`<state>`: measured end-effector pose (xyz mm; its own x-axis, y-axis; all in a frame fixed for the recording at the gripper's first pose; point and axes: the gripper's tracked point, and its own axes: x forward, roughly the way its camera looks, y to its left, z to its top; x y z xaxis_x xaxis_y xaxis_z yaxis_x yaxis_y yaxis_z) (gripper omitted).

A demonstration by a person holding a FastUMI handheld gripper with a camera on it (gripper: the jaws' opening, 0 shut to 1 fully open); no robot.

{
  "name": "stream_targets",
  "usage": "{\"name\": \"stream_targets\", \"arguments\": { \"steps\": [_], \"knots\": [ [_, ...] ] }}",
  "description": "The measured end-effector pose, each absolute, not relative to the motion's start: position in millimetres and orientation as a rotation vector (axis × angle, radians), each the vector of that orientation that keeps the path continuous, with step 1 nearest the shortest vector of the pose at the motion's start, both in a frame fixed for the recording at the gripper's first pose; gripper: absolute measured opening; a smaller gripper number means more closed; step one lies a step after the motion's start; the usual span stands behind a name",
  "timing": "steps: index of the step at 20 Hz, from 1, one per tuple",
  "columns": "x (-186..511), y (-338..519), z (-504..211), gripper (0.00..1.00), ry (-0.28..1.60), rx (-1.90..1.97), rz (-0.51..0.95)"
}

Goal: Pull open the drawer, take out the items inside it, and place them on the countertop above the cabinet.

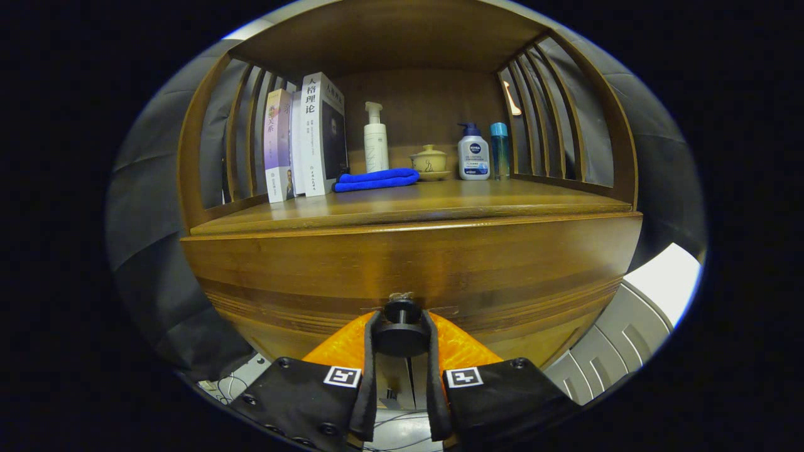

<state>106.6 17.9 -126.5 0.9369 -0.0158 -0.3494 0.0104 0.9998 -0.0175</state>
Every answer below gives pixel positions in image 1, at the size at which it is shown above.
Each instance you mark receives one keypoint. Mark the purple book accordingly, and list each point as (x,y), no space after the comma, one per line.
(277,144)

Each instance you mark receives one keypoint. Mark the teal bottle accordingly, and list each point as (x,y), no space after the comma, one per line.
(500,154)

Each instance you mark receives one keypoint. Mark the blue folded cloth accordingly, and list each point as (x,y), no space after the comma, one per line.
(377,180)

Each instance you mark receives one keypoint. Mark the black drawer knob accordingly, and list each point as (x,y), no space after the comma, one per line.
(402,336)

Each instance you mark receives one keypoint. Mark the thick white book dark cover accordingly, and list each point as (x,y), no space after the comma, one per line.
(320,132)

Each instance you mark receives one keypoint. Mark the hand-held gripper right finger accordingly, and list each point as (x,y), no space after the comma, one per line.
(438,402)

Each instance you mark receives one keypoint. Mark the wooden countertop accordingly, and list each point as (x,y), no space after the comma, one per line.
(440,201)

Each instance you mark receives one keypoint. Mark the wooden cabinet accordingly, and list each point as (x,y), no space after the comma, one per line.
(408,31)

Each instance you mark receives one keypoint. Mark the white lotion bottle blue cap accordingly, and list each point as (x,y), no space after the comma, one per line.
(473,157)

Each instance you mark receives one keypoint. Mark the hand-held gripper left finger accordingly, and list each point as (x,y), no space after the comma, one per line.
(366,402)

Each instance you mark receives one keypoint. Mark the white and grey box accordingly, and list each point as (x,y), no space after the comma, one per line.
(659,282)

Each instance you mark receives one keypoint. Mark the white pump bottle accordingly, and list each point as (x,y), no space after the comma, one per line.
(375,147)

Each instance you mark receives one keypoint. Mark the black backdrop cloth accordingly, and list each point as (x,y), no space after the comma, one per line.
(157,251)

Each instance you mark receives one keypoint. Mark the thin white book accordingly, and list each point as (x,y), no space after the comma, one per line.
(297,144)

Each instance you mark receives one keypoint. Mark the beige lidded tea bowl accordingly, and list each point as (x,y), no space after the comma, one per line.
(429,162)

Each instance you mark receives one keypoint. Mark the wooden drawer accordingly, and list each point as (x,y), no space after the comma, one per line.
(440,263)

